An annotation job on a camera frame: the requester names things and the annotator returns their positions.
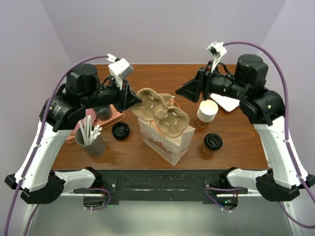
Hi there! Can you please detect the black plastic cup lid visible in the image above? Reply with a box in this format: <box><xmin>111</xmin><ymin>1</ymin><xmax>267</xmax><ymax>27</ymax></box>
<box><xmin>203</xmin><ymin>133</ymin><xmax>223</xmax><ymax>148</ymax></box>

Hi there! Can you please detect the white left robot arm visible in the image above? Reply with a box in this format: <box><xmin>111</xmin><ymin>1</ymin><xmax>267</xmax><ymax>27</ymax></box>
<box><xmin>5</xmin><ymin>59</ymin><xmax>141</xmax><ymax>204</ymax></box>

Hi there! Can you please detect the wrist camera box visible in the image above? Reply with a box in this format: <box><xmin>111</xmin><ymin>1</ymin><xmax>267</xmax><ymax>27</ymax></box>
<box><xmin>206</xmin><ymin>41</ymin><xmax>227</xmax><ymax>60</ymax></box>
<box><xmin>108</xmin><ymin>59</ymin><xmax>134</xmax><ymax>80</ymax></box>

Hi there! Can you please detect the stack of paper cups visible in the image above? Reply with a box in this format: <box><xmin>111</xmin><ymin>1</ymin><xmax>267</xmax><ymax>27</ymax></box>
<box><xmin>197</xmin><ymin>100</ymin><xmax>219</xmax><ymax>127</ymax></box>

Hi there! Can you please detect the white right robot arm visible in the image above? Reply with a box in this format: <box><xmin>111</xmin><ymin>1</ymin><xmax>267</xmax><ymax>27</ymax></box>
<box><xmin>176</xmin><ymin>54</ymin><xmax>315</xmax><ymax>202</ymax></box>

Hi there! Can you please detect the single paper coffee cup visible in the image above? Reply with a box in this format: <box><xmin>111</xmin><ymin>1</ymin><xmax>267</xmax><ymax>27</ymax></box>
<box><xmin>202</xmin><ymin>146</ymin><xmax>220</xmax><ymax>155</ymax></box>

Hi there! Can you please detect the grey cup with stirrers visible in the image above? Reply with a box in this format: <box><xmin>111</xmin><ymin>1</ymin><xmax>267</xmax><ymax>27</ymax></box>
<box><xmin>74</xmin><ymin>115</ymin><xmax>106</xmax><ymax>157</ymax></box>

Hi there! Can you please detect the dark green mug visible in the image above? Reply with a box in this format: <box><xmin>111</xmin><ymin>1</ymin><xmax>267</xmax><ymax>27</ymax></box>
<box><xmin>94</xmin><ymin>106</ymin><xmax>112</xmax><ymax>121</ymax></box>

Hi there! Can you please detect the orange plastic tray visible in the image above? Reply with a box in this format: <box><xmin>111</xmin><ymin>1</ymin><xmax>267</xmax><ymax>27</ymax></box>
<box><xmin>66</xmin><ymin>105</ymin><xmax>126</xmax><ymax>144</ymax></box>

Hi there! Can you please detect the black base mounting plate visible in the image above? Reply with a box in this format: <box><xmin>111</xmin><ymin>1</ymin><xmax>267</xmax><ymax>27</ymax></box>
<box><xmin>97</xmin><ymin>170</ymin><xmax>224</xmax><ymax>205</ymax></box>

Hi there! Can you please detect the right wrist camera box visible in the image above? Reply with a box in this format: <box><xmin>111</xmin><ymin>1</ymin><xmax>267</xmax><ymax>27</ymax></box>
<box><xmin>206</xmin><ymin>41</ymin><xmax>227</xmax><ymax>60</ymax></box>

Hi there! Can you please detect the white rectangular tray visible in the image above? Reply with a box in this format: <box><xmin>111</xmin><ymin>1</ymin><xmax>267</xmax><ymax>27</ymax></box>
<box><xmin>210</xmin><ymin>93</ymin><xmax>240</xmax><ymax>112</ymax></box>

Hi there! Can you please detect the aluminium frame rail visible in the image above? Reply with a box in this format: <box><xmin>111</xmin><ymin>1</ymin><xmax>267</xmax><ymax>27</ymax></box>
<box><xmin>18</xmin><ymin>64</ymin><xmax>303</xmax><ymax>236</ymax></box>

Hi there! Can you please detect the brown paper takeout bag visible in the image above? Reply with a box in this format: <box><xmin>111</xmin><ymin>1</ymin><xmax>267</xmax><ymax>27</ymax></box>
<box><xmin>138</xmin><ymin>118</ymin><xmax>195</xmax><ymax>166</ymax></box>

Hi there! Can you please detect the cardboard two-cup carrier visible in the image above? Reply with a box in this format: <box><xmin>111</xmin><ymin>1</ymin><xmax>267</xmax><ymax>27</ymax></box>
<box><xmin>160</xmin><ymin>93</ymin><xmax>174</xmax><ymax>108</ymax></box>

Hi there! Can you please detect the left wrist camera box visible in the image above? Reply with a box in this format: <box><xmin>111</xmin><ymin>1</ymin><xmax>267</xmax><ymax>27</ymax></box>
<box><xmin>108</xmin><ymin>59</ymin><xmax>134</xmax><ymax>80</ymax></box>

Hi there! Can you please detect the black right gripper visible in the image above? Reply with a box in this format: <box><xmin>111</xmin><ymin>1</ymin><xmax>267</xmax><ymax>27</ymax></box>
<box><xmin>176</xmin><ymin>59</ymin><xmax>249</xmax><ymax>102</ymax></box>

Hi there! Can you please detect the stack of black lids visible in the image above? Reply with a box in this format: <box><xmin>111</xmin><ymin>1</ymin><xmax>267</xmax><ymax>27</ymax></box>
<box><xmin>111</xmin><ymin>122</ymin><xmax>130</xmax><ymax>140</ymax></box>

